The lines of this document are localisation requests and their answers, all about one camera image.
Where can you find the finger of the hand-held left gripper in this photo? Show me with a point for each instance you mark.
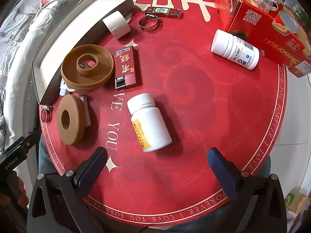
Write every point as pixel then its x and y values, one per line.
pixel 32 137

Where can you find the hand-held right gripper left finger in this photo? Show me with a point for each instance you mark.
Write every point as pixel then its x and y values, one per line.
pixel 93 167

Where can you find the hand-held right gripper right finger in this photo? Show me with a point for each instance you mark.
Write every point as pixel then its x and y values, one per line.
pixel 222 174

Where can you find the brown disc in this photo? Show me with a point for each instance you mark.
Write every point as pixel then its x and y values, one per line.
pixel 74 126

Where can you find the white plug adapter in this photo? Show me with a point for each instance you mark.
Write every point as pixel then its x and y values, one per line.
pixel 63 88

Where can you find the brown plastic spool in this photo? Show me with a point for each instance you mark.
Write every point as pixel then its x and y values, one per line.
pixel 73 77

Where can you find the yellow label white pill bottle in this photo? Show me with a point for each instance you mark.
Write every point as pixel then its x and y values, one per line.
pixel 153 119

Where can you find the red cigarette box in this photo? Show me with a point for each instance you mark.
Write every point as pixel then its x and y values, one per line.
pixel 126 63

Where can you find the grey shallow tray box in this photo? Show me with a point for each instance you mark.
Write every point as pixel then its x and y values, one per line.
pixel 77 26

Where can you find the blue label white pill bottle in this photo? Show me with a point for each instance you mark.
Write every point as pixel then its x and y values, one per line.
pixel 228 43

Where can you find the white tape roll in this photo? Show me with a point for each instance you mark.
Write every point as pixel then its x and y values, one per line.
pixel 115 20

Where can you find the person's left hand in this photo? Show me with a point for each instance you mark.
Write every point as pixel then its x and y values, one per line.
pixel 15 190

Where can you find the person's blue jeans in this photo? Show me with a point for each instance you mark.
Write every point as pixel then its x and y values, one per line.
pixel 47 155

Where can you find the cardboard box with green print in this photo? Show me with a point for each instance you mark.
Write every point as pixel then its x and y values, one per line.
pixel 295 199

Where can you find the red printed round mat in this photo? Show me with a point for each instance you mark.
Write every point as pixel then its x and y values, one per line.
pixel 194 102

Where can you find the grey covered sofa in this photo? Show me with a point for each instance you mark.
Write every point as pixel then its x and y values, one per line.
pixel 24 41

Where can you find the red fruit carton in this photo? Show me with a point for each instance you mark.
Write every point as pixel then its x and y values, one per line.
pixel 274 43

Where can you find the grey round bowl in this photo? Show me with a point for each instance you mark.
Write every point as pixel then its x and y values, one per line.
pixel 288 21

